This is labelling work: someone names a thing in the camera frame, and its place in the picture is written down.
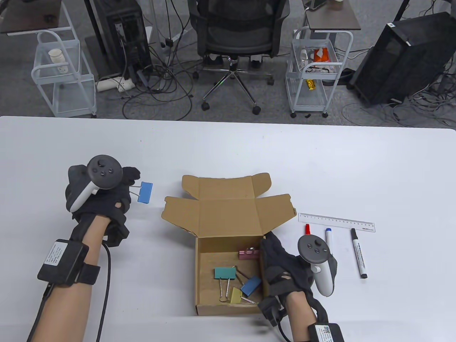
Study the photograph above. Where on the person's left hand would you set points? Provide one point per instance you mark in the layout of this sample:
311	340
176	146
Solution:
107	203

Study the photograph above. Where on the person's right hand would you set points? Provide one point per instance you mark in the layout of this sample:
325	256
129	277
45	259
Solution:
278	260

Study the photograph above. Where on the pink binder clip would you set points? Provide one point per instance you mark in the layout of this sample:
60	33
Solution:
248	253

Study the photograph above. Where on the blue binder clip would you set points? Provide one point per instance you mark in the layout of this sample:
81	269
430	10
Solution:
145	192
251	285

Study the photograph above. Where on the teal binder clip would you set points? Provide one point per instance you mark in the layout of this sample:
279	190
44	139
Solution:
225	273

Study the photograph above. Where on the yellow binder clip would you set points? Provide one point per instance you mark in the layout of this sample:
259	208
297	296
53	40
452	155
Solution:
235	295

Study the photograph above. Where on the blue marker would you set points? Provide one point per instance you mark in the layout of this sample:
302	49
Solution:
329	237

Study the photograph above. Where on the brown cardboard mailer box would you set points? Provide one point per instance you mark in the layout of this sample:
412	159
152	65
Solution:
228	213

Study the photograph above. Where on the clear plastic ruler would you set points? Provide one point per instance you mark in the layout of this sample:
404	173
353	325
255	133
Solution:
336	221

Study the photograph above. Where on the black marker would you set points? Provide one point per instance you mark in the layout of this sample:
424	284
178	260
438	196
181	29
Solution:
359	254

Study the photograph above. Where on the person's left forearm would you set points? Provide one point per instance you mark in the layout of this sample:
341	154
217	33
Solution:
67	302

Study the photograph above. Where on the person's right forearm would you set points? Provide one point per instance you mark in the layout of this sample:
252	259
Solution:
301	313

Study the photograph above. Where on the black wrist sensor box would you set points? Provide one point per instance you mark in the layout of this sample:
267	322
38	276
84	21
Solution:
64	262
326	333

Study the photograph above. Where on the black mesh office chair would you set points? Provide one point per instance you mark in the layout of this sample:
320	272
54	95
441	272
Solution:
238	39

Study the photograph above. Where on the white grey handheld controller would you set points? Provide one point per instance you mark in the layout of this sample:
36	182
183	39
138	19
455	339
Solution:
313	249
105	171

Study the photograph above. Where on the white metal cart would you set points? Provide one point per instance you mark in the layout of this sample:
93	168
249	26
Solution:
310	101
76	96

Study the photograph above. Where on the white power strip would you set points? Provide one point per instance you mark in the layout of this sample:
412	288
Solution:
107	84

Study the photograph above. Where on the small white dotted container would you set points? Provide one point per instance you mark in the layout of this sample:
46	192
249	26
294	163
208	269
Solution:
64	69

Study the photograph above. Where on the white paper cup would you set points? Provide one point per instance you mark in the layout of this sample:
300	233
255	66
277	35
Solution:
56	57

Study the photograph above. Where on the black desktop computer case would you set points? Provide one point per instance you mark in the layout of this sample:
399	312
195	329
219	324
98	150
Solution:
131	35

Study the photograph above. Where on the black power adapter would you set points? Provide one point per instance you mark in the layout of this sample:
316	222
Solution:
169	42

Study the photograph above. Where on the yellow packet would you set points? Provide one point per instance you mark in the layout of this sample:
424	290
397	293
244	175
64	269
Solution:
311	84

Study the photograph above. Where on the black desk leg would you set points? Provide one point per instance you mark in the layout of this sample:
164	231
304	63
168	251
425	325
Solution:
93	16

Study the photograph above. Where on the orange packet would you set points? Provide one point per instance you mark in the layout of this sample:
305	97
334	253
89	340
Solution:
321	55

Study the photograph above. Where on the black computer tower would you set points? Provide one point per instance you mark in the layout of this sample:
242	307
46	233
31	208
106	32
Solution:
406	60

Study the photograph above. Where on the brown side table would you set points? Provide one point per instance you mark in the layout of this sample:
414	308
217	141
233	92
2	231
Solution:
335	19

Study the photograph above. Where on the dark flat device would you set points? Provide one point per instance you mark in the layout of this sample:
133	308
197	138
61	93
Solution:
317	3

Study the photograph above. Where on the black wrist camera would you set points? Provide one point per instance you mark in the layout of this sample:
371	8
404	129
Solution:
270	310
115	235

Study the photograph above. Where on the white desk frame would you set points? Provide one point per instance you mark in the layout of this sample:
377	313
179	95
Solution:
151	35

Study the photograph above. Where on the brown desk with white frame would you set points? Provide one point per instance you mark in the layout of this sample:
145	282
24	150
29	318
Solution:
28	14

